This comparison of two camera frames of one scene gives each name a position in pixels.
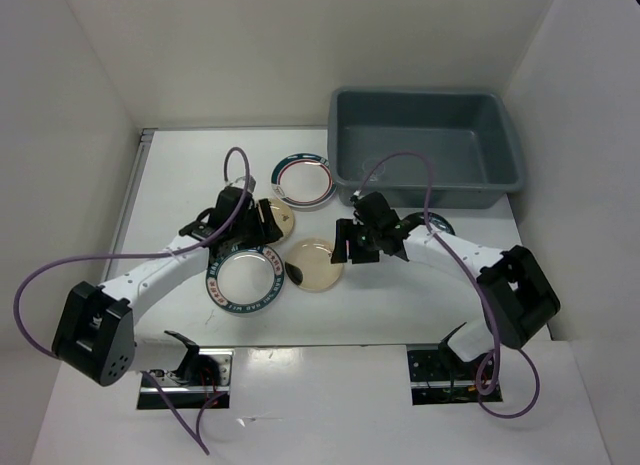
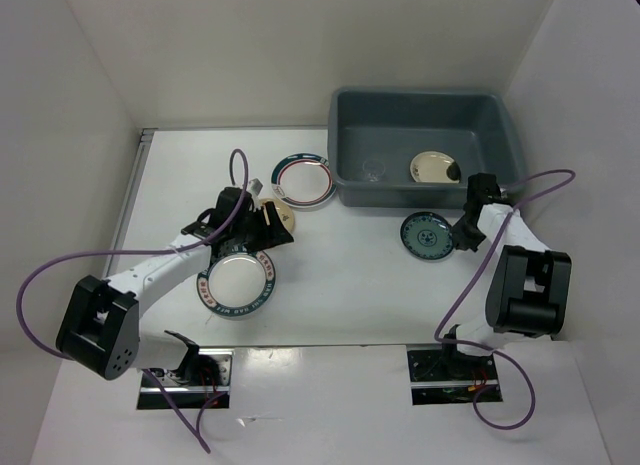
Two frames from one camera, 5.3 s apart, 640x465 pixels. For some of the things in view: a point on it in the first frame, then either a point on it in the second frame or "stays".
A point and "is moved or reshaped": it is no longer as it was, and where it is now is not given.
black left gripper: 268,231 stays
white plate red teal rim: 304,180 stays
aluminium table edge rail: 126,199 stays
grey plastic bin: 470,137 stays
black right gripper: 345,230 to 461,240
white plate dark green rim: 245,279 is moved or reshaped
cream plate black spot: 309,266 to 435,167
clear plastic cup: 373,171 stays
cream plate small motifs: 283,217 stays
